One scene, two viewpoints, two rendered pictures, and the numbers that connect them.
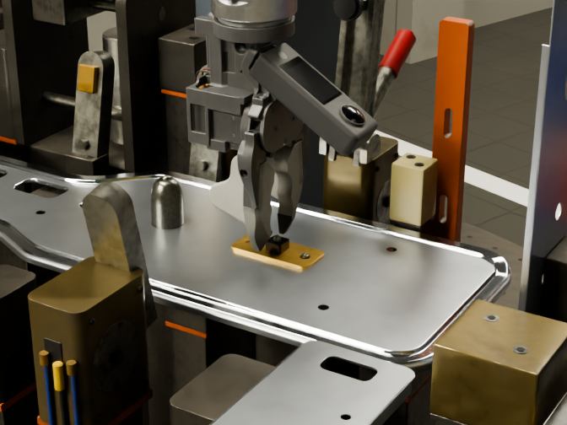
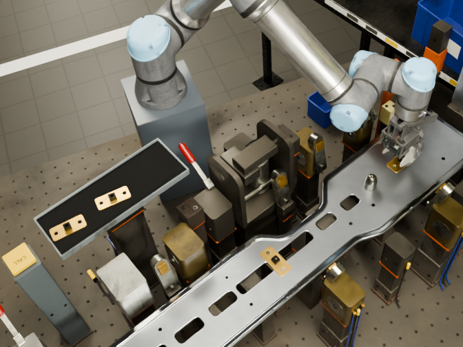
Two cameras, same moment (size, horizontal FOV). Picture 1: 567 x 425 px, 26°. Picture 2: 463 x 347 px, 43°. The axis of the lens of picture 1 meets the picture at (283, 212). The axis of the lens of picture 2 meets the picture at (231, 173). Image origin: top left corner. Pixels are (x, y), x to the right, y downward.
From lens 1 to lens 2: 1.70 m
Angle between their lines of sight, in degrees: 55
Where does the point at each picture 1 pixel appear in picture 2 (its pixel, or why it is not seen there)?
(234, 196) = (408, 159)
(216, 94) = (411, 140)
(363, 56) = not seen: hidden behind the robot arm
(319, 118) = (431, 119)
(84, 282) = (452, 211)
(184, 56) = (296, 144)
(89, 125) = (285, 194)
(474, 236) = (226, 109)
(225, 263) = (407, 176)
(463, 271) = not seen: hidden behind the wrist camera
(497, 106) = not seen: outside the picture
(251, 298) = (433, 174)
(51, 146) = (249, 217)
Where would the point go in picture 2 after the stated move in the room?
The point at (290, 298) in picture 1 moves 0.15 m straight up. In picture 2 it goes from (436, 164) to (448, 129)
